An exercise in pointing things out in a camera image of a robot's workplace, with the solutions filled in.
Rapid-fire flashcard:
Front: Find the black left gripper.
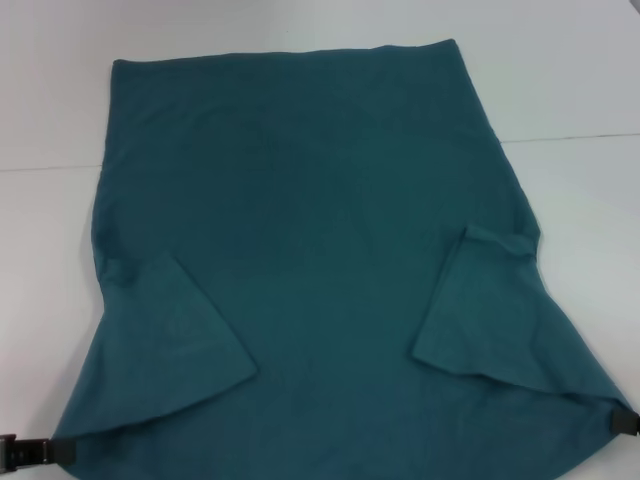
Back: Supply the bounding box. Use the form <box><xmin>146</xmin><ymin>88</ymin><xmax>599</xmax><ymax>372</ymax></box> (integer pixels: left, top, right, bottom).
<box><xmin>0</xmin><ymin>432</ymin><xmax>77</xmax><ymax>466</ymax></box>

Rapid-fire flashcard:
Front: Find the teal blue shirt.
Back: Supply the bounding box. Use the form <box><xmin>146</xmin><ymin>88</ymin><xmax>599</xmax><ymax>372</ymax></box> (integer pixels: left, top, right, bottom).
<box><xmin>49</xmin><ymin>38</ymin><xmax>640</xmax><ymax>480</ymax></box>

